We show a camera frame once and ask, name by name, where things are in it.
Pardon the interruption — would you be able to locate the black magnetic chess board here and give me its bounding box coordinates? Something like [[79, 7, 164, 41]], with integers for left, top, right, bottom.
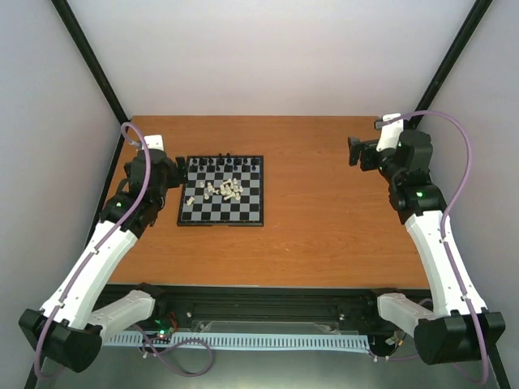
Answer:
[[177, 153, 264, 226]]

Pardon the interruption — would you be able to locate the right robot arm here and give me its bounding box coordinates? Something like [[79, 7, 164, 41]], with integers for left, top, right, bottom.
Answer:
[[348, 130, 505, 365]]

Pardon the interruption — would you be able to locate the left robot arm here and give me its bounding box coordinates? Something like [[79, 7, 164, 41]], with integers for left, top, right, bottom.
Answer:
[[19, 148, 187, 373]]

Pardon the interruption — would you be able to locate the electronics board green led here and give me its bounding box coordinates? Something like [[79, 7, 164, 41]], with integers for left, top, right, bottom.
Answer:
[[156, 318, 178, 339]]

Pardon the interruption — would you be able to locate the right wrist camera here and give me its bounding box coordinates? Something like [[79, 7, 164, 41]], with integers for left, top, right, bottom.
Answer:
[[374, 113, 404, 152]]

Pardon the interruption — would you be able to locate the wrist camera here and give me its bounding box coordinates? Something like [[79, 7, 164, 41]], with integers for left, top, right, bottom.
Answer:
[[144, 135, 165, 152], [374, 113, 404, 152]]

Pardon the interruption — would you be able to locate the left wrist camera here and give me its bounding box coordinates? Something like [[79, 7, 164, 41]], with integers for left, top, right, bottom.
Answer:
[[144, 135, 165, 152]]

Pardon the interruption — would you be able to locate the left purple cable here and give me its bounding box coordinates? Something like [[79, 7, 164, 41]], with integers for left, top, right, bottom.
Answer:
[[32, 122, 155, 380]]

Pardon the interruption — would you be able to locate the black aluminium rail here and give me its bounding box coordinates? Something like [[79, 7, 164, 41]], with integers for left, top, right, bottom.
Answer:
[[101, 284, 431, 336]]

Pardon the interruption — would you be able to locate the left black frame post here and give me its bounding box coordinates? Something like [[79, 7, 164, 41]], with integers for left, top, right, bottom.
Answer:
[[50, 0, 131, 122]]

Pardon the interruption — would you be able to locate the black frame post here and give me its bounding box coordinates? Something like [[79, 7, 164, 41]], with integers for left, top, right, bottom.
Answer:
[[415, 0, 493, 111], [50, 0, 131, 122]]

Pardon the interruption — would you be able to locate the light blue cable duct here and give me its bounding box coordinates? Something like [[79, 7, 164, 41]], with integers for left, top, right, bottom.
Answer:
[[103, 331, 372, 352]]

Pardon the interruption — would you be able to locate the right black frame post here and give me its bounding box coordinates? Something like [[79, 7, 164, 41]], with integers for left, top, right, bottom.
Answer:
[[415, 0, 493, 111]]

